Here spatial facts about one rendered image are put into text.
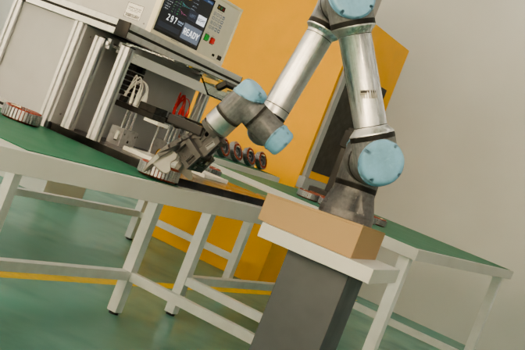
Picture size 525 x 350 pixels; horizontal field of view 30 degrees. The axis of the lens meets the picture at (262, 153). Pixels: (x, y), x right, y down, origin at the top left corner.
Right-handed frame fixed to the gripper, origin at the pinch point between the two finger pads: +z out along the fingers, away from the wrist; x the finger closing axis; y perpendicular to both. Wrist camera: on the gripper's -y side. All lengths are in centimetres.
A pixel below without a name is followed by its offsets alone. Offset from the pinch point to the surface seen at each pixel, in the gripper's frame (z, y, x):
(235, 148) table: 71, -135, 278
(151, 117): 2.3, -28.1, 23.3
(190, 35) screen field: -17, -49, 38
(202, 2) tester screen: -27, -55, 38
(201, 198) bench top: 0.3, 6.2, 16.0
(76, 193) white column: 215, -234, 349
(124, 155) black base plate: 8.8, -15.1, 7.2
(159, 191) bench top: 0.2, 7.1, -4.7
